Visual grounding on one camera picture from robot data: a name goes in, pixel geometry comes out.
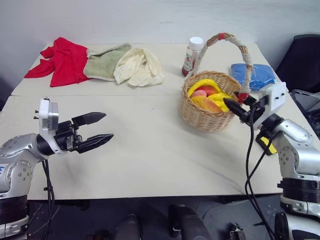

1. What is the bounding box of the red apple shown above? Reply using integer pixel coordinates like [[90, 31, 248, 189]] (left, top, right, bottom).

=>
[[191, 85, 216, 98]]

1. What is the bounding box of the wicker basket with handle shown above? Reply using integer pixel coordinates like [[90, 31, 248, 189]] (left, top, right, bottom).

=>
[[178, 32, 255, 133]]

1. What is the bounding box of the ketchup bottle with white cap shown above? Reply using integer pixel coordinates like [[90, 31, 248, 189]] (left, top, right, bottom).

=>
[[181, 36, 204, 77]]

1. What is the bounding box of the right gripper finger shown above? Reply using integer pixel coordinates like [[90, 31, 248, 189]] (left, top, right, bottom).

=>
[[222, 97, 248, 119], [233, 91, 257, 105]]

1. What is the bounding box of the short yellow banana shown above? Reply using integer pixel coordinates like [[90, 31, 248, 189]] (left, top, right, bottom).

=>
[[207, 91, 235, 113]]

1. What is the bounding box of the black bag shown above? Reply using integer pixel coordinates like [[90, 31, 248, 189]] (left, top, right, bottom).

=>
[[291, 89, 320, 140]]

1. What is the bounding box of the green towel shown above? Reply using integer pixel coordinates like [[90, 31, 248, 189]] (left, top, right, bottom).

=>
[[82, 42, 133, 83]]

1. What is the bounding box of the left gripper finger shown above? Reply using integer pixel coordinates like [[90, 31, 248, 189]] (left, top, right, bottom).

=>
[[71, 112, 107, 126], [76, 133, 115, 154]]

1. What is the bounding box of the cream white cloth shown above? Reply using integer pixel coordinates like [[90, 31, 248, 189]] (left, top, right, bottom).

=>
[[113, 47, 166, 88]]

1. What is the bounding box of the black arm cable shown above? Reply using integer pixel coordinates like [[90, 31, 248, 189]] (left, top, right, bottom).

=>
[[41, 159, 56, 240], [244, 104, 276, 240]]

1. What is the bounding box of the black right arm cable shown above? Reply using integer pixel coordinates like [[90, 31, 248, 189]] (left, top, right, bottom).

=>
[[244, 104, 276, 240]]

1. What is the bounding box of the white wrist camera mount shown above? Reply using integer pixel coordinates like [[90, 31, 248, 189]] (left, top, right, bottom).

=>
[[255, 81, 288, 130], [34, 97, 68, 157]]

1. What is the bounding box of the yellow and black clip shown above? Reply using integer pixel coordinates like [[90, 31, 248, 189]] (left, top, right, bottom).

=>
[[255, 136, 278, 156]]

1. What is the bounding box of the long curved yellow banana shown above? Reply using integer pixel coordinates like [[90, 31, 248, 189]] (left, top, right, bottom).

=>
[[187, 78, 222, 99]]

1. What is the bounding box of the orange yellow mango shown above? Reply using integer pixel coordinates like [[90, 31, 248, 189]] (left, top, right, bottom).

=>
[[190, 95, 224, 113]]

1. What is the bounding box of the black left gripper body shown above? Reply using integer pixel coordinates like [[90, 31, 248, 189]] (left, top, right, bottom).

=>
[[53, 120, 83, 153]]

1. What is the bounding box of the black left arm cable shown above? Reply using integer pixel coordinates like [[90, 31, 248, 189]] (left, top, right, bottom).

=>
[[41, 159, 56, 240]]

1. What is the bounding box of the black chair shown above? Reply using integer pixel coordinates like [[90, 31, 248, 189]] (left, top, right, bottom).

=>
[[274, 33, 320, 95]]

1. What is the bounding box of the blue cloth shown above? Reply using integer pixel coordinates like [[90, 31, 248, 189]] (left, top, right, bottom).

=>
[[229, 62, 278, 92]]

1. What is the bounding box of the red cloth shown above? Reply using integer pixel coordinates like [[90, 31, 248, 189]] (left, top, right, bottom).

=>
[[24, 36, 91, 88]]

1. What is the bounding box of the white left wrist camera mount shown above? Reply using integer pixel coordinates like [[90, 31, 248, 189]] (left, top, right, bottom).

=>
[[34, 97, 68, 157]]

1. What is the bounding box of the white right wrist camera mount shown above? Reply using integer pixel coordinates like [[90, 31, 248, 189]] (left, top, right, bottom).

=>
[[255, 81, 288, 130]]

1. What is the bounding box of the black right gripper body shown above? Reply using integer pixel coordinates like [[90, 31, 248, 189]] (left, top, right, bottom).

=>
[[239, 95, 270, 126]]

